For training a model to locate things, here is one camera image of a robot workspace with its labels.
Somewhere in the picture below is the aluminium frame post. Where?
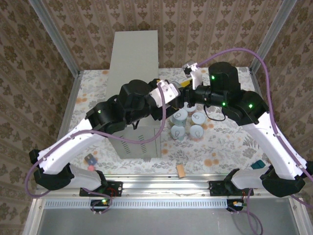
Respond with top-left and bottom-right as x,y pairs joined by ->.
249,0 -> 298,74
28,0 -> 81,75

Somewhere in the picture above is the grey lower shelf panel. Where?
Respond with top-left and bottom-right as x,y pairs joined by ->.
31,198 -> 309,235

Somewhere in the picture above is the aluminium mounting rail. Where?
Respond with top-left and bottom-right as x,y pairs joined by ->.
36,174 -> 301,199

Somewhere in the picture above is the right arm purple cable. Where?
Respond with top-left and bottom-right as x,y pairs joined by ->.
197,47 -> 313,235

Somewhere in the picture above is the green grape label can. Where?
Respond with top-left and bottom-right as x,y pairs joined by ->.
172,109 -> 188,127

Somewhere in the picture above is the small wooden block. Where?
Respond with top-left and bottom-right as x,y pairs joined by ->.
176,164 -> 186,179

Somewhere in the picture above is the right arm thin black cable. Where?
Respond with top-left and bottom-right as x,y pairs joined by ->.
204,105 -> 226,122

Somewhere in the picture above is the white slotted cable duct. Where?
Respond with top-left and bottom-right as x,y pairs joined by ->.
44,198 -> 229,209

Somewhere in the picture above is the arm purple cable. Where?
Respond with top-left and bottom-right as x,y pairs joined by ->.
25,82 -> 169,215
197,47 -> 313,235

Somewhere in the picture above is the small black controller board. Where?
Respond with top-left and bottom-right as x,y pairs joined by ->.
226,198 -> 245,212
90,198 -> 111,212

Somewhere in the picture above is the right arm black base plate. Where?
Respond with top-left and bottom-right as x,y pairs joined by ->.
209,180 -> 254,197

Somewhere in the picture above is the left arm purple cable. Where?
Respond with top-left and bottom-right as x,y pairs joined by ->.
25,82 -> 169,215

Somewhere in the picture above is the grey metal cabinet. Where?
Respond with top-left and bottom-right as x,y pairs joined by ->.
107,30 -> 162,159

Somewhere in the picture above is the floral tablecloth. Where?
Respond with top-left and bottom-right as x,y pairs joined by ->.
57,66 -> 289,175

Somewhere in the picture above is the yellow pineapple label can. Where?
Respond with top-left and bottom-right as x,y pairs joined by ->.
190,112 -> 206,128

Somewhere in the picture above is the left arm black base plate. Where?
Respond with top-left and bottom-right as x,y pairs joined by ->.
79,180 -> 123,198

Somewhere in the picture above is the small blue-red toy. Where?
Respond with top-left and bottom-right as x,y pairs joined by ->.
84,154 -> 98,165

